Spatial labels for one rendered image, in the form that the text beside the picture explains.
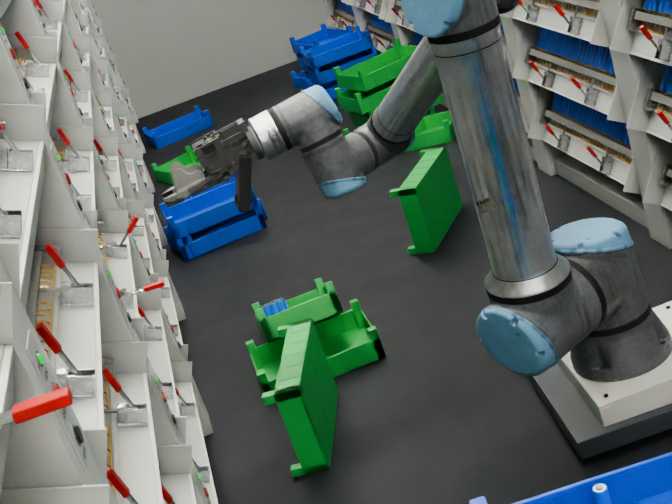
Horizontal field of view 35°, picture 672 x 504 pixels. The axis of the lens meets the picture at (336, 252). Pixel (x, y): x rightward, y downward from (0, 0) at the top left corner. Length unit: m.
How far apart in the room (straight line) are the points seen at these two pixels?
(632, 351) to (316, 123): 0.73
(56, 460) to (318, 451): 1.33
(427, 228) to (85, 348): 1.80
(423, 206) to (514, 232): 1.20
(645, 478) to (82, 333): 0.71
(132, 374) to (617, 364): 0.89
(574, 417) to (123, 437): 0.92
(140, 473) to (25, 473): 0.48
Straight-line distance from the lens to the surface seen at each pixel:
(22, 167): 1.35
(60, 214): 1.54
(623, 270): 1.95
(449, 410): 2.25
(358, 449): 2.23
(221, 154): 2.05
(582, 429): 1.99
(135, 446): 1.43
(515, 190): 1.73
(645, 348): 2.01
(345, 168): 2.07
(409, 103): 2.01
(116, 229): 2.28
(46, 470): 0.90
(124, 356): 1.62
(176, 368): 2.40
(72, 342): 1.29
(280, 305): 2.75
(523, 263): 1.78
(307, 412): 2.13
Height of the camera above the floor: 1.20
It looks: 22 degrees down
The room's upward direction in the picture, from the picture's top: 19 degrees counter-clockwise
